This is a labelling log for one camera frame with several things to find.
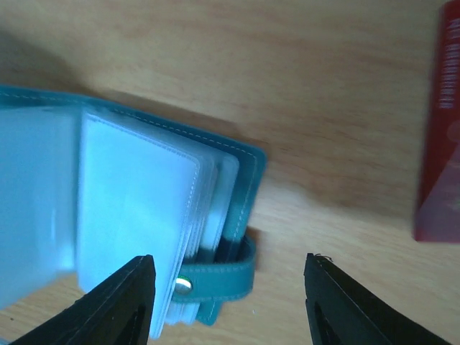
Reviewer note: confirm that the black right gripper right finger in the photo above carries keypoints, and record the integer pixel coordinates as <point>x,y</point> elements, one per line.
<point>342,311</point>

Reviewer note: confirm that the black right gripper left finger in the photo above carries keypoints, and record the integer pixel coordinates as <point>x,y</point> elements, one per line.
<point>117,311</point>

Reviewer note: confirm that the teal card holder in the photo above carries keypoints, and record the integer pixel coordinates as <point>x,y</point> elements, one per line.
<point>88,184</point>

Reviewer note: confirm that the red VIP card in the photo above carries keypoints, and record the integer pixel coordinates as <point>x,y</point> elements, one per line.
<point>436,216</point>

